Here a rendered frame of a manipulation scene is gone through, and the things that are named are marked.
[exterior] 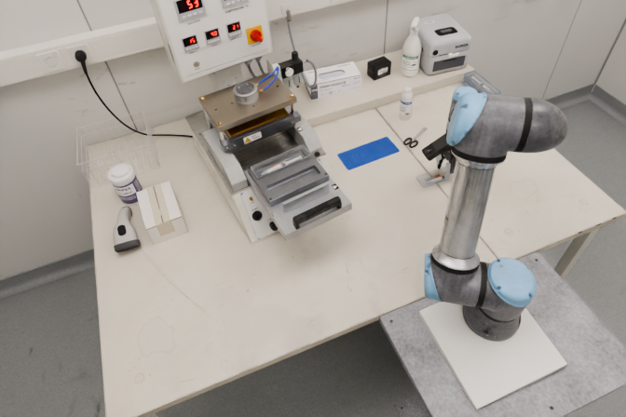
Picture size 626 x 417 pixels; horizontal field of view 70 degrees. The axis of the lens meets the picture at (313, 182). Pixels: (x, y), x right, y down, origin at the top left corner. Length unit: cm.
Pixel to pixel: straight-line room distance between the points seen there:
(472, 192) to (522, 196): 69
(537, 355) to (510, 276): 27
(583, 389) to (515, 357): 17
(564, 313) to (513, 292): 35
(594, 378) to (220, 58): 140
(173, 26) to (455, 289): 106
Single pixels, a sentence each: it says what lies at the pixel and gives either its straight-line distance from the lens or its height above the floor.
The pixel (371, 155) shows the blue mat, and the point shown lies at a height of 75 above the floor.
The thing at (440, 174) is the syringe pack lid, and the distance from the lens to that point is 169.
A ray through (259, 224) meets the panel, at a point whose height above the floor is 80.
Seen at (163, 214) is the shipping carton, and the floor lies 84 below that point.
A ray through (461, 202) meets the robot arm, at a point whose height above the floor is 118.
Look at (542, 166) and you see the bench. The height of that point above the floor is 75.
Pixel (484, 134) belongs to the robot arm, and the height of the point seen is 135.
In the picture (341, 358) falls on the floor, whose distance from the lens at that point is 211.
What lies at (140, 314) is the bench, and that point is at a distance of 149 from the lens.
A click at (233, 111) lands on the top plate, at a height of 111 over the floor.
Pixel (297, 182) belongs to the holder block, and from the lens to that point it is 135.
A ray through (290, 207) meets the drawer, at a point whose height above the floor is 99.
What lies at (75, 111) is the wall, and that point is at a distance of 203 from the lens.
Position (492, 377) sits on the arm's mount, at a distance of 133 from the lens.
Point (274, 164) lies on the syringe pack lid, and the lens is 138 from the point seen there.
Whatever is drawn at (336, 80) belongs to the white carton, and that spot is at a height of 87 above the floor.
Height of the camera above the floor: 197
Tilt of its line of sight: 47 degrees down
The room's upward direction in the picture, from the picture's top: 5 degrees counter-clockwise
